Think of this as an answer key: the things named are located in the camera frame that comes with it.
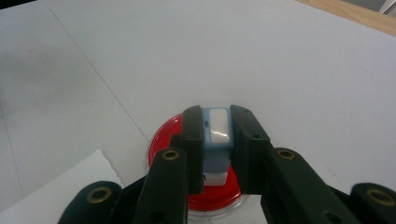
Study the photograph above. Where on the large white table mat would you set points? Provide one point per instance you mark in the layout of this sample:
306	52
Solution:
218	56

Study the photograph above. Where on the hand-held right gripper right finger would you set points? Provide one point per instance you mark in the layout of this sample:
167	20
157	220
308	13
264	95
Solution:
267	168

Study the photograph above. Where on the small white paper sheet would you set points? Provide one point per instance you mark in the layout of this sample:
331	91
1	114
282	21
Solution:
46	193

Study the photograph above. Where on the small blue stamp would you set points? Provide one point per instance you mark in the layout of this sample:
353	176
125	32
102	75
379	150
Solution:
218	137

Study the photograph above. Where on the round red ink pad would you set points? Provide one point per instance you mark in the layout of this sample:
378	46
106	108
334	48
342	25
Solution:
214	199

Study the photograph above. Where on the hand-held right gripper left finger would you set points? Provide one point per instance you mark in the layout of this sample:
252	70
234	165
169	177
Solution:
168	180

